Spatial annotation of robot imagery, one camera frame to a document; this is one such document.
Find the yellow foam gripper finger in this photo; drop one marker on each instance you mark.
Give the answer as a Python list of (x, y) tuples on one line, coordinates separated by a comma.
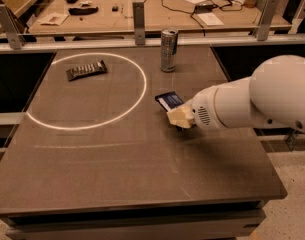
[(181, 116)]

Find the blue rxbar blueberry wrapper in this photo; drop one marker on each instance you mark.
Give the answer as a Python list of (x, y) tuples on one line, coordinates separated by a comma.
[(169, 100)]

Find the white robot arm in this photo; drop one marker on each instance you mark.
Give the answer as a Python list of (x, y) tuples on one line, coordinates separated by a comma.
[(272, 97)]

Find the silver blue energy drink can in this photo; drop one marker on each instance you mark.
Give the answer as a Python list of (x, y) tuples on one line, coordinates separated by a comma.
[(169, 39)]

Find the white paper sheet right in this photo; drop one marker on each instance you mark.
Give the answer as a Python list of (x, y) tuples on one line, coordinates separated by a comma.
[(210, 19)]

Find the dark chocolate bar wrapper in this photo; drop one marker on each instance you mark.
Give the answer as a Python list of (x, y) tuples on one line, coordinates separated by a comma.
[(86, 70)]

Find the wooden background desk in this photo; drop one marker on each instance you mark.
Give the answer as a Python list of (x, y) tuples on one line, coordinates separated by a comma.
[(159, 14)]

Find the black power adapter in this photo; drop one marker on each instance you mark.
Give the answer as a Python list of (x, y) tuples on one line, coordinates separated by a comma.
[(203, 7)]

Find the small black object on desk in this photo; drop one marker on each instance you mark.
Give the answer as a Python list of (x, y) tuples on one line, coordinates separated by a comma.
[(115, 8)]

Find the black flat tool on desk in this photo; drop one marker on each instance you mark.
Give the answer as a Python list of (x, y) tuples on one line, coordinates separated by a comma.
[(83, 11)]

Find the white paper card left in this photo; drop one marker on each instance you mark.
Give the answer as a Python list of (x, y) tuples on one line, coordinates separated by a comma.
[(53, 19)]

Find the right metal bracket post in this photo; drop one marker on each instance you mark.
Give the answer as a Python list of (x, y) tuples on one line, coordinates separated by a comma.
[(262, 31)]

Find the metal bracket post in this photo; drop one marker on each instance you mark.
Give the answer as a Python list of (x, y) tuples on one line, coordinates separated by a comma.
[(139, 22), (262, 31), (12, 27)]

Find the middle metal bracket post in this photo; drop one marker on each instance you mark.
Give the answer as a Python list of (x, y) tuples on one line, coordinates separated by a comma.
[(139, 22)]

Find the left metal bracket post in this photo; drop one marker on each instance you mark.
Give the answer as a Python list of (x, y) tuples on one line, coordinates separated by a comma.
[(12, 27)]

